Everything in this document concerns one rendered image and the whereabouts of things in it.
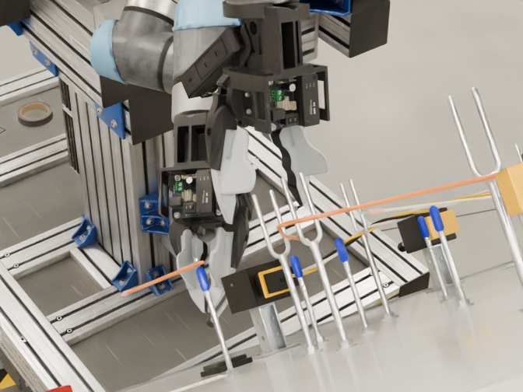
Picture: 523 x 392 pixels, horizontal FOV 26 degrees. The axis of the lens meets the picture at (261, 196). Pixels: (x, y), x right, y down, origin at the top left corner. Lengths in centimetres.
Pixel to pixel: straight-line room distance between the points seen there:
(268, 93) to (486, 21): 294
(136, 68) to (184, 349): 105
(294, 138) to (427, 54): 262
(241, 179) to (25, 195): 178
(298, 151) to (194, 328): 133
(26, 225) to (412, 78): 141
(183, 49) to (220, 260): 25
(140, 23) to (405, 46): 236
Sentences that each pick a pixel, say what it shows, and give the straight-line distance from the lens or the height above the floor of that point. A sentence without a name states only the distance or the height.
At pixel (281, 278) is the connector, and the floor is 117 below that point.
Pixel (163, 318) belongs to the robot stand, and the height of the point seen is 21.
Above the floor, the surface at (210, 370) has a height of 110.
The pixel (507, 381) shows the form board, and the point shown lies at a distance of 43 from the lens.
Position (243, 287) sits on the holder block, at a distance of 114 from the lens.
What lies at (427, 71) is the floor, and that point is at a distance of 362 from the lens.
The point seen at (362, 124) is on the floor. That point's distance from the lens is 336.
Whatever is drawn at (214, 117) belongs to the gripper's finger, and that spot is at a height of 132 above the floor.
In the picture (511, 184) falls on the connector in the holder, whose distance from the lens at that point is 63.
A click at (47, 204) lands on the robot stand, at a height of 21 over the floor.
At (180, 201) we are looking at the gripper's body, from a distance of 123.
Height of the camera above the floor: 193
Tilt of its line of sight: 39 degrees down
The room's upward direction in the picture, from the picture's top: straight up
